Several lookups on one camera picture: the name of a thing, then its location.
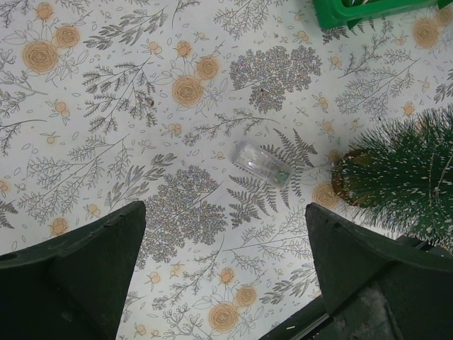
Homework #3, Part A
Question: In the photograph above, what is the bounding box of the green plastic tray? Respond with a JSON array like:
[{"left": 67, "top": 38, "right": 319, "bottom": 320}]
[{"left": 313, "top": 0, "right": 452, "bottom": 30}]

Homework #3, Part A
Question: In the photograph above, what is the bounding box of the small green christmas tree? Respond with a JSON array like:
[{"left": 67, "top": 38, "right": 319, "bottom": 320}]
[{"left": 331, "top": 104, "right": 452, "bottom": 250}]

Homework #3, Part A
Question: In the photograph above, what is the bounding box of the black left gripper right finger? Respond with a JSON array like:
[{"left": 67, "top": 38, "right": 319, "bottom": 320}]
[{"left": 306, "top": 203, "right": 452, "bottom": 339}]

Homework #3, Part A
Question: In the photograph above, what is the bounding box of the floral patterned table mat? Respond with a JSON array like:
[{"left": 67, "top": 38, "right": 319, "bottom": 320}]
[{"left": 1, "top": 1, "right": 452, "bottom": 339}]

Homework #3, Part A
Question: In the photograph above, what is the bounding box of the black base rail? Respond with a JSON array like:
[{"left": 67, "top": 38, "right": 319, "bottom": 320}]
[{"left": 260, "top": 236, "right": 452, "bottom": 339}]

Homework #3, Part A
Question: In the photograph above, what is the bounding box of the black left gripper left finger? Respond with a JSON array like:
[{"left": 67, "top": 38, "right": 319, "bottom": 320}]
[{"left": 1, "top": 201, "right": 146, "bottom": 339}]

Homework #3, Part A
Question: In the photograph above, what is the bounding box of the clear plastic battery box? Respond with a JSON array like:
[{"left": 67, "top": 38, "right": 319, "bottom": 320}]
[{"left": 231, "top": 141, "right": 295, "bottom": 189}]

